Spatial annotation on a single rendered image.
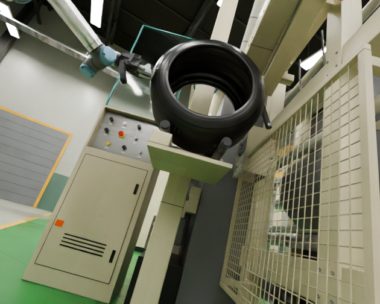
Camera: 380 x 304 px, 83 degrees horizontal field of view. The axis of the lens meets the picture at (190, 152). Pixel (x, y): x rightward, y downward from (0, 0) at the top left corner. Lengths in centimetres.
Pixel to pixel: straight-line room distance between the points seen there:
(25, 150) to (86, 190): 866
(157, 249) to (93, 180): 73
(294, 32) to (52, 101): 1017
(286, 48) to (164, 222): 114
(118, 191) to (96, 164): 26
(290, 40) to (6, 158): 989
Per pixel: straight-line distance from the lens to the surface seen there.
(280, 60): 142
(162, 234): 122
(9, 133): 1053
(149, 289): 125
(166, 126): 95
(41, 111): 1070
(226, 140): 95
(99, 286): 164
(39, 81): 1127
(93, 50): 115
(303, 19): 135
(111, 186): 163
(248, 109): 103
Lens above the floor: 49
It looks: 21 degrees up
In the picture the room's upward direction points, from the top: 16 degrees clockwise
